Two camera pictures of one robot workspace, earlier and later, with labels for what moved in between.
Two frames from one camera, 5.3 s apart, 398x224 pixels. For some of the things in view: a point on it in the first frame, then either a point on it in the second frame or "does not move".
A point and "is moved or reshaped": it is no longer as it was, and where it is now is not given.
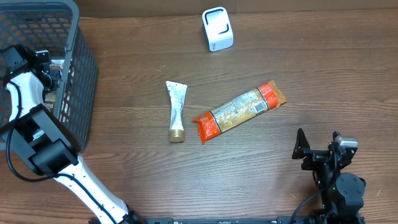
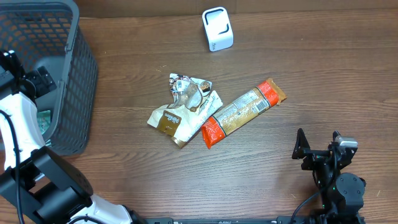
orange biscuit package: x=267 y=96 is moved or reshaped
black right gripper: x=319 y=154 does not move
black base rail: x=173 y=220 does not move
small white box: x=218 y=28 does not move
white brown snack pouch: x=50 y=96 → x=194 y=100
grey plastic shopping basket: x=53 y=25 does not move
